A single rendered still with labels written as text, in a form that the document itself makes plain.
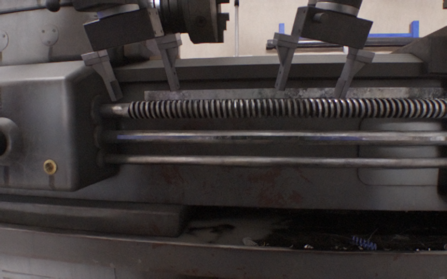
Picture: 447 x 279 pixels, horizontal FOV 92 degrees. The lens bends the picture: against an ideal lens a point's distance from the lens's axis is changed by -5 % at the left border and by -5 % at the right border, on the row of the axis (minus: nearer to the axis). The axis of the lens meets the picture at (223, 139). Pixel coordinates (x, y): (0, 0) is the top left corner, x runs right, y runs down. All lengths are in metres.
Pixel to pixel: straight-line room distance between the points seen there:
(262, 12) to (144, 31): 3.77
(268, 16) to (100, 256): 3.96
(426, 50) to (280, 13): 3.61
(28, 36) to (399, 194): 1.02
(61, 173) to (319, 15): 0.56
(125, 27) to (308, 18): 0.32
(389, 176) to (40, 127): 0.78
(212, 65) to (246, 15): 3.61
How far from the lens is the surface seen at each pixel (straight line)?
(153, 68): 0.61
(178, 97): 0.58
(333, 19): 0.48
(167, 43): 0.46
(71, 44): 0.72
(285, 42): 0.46
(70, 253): 0.60
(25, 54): 0.81
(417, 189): 0.72
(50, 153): 0.56
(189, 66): 0.58
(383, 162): 0.56
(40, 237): 0.63
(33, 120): 0.59
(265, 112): 0.48
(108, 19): 0.49
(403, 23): 4.72
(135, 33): 0.47
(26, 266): 0.86
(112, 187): 0.70
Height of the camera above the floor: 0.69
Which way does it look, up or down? 4 degrees down
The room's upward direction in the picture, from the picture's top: straight up
